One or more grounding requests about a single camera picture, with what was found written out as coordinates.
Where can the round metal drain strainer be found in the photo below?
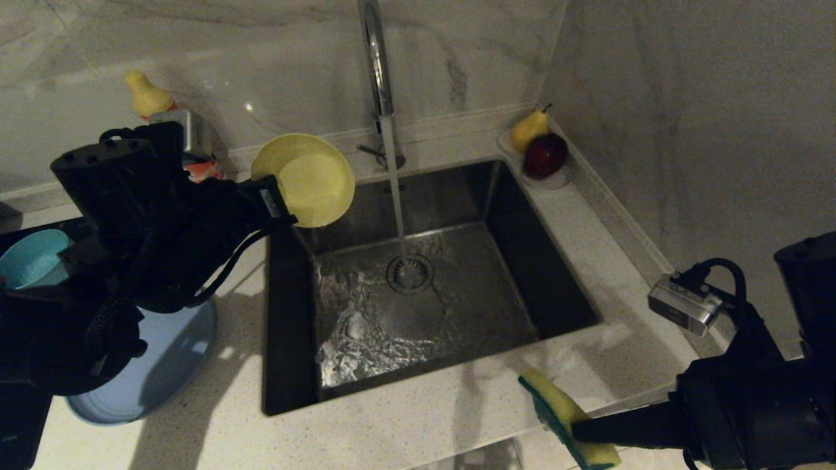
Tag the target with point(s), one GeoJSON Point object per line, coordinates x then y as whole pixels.
{"type": "Point", "coordinates": [410, 274]}

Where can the orange white dish soap bottle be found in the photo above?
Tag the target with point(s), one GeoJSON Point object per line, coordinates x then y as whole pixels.
{"type": "Point", "coordinates": [147, 94]}

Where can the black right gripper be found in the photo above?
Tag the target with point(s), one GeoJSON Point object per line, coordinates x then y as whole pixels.
{"type": "Point", "coordinates": [764, 411]}

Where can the yellow bowl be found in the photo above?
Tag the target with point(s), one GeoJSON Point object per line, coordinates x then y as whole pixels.
{"type": "Point", "coordinates": [313, 179]}

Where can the blue plate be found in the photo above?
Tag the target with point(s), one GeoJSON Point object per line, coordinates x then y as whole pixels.
{"type": "Point", "coordinates": [163, 365]}

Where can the yellow pear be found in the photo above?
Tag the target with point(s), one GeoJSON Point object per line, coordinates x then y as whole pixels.
{"type": "Point", "coordinates": [526, 130]}

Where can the chrome kitchen faucet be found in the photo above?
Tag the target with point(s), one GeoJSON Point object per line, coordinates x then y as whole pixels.
{"type": "Point", "coordinates": [379, 78]}

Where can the stainless steel sink basin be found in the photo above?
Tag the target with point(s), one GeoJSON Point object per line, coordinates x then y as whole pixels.
{"type": "Point", "coordinates": [483, 307]}

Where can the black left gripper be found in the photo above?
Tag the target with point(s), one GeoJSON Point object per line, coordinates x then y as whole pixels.
{"type": "Point", "coordinates": [228, 209]}

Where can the black induction cooktop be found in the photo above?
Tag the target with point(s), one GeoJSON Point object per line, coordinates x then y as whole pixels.
{"type": "Point", "coordinates": [19, 431]}

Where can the small white fruit dish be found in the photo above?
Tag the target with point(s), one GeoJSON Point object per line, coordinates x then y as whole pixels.
{"type": "Point", "coordinates": [552, 183]}

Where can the dark red apple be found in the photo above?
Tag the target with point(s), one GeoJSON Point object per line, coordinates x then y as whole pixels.
{"type": "Point", "coordinates": [544, 156]}

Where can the teal bowl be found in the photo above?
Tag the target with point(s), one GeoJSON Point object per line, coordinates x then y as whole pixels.
{"type": "Point", "coordinates": [32, 258]}

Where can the running water stream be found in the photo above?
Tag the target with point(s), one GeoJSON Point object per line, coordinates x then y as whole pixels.
{"type": "Point", "coordinates": [394, 196]}

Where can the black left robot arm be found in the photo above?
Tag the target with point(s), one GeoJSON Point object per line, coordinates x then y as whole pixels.
{"type": "Point", "coordinates": [117, 189]}

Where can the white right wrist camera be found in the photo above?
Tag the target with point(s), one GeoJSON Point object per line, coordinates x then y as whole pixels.
{"type": "Point", "coordinates": [682, 303]}

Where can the yellow sponge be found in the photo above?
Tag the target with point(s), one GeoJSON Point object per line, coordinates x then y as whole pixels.
{"type": "Point", "coordinates": [555, 401]}

